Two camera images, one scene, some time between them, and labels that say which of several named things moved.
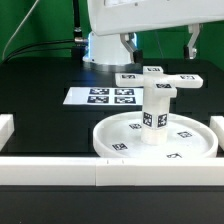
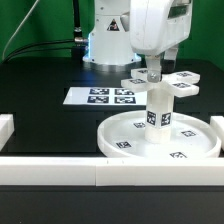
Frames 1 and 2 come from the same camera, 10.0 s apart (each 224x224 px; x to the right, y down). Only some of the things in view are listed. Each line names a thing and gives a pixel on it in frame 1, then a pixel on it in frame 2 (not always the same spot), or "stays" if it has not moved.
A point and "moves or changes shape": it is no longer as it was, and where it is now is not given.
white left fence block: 7,127 stays
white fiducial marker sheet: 104,96 stays
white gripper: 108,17 to 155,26
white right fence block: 217,124 stays
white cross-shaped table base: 163,85 moves or changes shape
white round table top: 121,137 stays
